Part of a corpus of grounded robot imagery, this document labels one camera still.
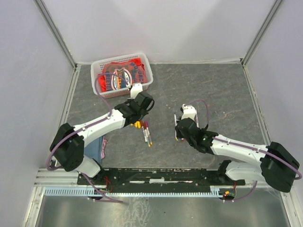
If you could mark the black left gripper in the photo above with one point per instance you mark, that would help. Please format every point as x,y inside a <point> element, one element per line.
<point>145,112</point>

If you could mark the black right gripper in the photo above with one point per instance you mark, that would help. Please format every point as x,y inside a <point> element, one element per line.
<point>179,135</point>

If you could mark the blue cap marker group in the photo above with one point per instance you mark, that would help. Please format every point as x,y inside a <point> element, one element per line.
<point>175,122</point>

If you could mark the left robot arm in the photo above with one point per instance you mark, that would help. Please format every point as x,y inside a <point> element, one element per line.
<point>67,148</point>

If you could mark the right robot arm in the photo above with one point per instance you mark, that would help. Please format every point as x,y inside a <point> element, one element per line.
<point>272,163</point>

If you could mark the orange printed shirt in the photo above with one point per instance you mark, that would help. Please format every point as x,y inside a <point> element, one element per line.
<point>117,74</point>

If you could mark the blue and pink cloth pile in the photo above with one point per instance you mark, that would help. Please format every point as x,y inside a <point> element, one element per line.
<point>96,149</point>

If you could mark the white plastic basket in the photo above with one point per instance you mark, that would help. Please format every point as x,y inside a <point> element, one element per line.
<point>97,67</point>

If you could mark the small circuit board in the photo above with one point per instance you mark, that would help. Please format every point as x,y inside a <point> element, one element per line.
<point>229,195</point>

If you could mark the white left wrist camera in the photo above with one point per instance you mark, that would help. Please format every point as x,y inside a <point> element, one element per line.
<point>136,88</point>

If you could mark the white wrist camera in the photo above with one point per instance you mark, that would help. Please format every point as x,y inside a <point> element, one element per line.
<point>136,88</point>
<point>188,111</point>

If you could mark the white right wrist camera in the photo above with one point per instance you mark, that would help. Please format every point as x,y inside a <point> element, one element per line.
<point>188,111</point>

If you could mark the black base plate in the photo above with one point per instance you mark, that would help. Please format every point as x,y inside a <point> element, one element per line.
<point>207,177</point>

